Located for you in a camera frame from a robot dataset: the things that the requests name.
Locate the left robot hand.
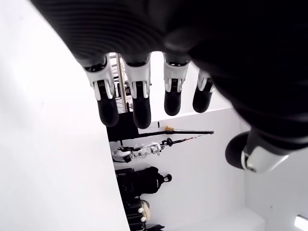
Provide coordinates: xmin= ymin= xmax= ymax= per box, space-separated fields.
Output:
xmin=30 ymin=0 xmax=308 ymax=174

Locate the metal shelf rack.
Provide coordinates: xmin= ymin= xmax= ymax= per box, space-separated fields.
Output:
xmin=108 ymin=52 xmax=132 ymax=114

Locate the black gantry beam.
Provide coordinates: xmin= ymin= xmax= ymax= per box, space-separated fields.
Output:
xmin=138 ymin=129 xmax=215 ymax=140

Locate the black cabinet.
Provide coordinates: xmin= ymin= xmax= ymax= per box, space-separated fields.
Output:
xmin=106 ymin=112 xmax=140 ymax=143

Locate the black backpack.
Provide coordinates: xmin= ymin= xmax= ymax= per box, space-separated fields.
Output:
xmin=133 ymin=166 xmax=173 ymax=195

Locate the black equipment case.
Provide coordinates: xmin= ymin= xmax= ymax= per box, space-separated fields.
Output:
xmin=115 ymin=168 xmax=135 ymax=193

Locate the black suitcase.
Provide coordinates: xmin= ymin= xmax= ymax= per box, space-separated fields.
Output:
xmin=125 ymin=201 xmax=145 ymax=231

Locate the rectangular ceiling light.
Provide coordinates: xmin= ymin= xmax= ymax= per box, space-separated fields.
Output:
xmin=294 ymin=215 xmax=308 ymax=229

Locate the red black suspension rope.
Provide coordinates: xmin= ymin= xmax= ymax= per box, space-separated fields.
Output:
xmin=160 ymin=134 xmax=207 ymax=148

